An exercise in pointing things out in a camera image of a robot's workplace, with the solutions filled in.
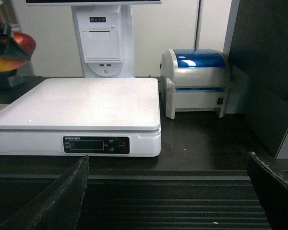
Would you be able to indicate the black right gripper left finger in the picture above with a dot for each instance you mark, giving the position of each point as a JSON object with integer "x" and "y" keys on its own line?
{"x": 58, "y": 207}

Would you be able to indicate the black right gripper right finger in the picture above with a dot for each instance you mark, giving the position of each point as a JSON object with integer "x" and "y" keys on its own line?
{"x": 271, "y": 187}

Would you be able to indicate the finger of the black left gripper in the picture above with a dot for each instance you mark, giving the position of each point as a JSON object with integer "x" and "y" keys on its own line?
{"x": 9, "y": 48}

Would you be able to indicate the dark red mango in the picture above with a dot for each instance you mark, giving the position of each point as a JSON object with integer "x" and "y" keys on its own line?
{"x": 27, "y": 43}

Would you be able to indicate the white electronic scale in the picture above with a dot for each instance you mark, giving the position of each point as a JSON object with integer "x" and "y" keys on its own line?
{"x": 116, "y": 117}

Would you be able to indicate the black barcode scanner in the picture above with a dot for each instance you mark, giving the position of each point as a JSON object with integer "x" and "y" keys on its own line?
{"x": 10, "y": 80}

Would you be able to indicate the white POS terminal stand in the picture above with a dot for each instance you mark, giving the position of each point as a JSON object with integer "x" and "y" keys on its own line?
{"x": 104, "y": 33}

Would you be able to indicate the dark grey cabinet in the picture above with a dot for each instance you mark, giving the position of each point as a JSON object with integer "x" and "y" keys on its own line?
{"x": 259, "y": 48}

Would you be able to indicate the white blue label printer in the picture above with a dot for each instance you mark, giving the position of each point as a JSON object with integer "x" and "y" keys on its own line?
{"x": 193, "y": 80}

